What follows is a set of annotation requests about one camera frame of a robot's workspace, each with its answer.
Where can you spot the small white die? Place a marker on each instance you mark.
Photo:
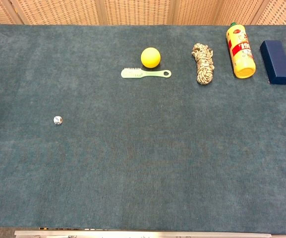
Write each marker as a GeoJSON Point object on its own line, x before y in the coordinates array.
{"type": "Point", "coordinates": [57, 120]}

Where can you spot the teal felt table cloth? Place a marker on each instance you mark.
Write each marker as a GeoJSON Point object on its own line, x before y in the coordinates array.
{"type": "Point", "coordinates": [142, 148]}

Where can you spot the light green plastic brush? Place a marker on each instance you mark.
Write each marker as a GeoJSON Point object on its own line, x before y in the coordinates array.
{"type": "Point", "coordinates": [137, 73]}

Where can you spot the yellow ball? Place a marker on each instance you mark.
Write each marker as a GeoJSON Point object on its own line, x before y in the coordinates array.
{"type": "Point", "coordinates": [150, 57]}

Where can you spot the woven rattan folding screen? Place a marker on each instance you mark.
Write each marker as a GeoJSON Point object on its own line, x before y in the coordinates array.
{"type": "Point", "coordinates": [137, 11]}

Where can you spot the yellow plastic bottle red label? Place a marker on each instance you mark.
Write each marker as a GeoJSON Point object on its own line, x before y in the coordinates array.
{"type": "Point", "coordinates": [242, 54]}

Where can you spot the dark blue rectangular box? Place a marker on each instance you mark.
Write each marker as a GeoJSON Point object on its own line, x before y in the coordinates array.
{"type": "Point", "coordinates": [276, 62]}

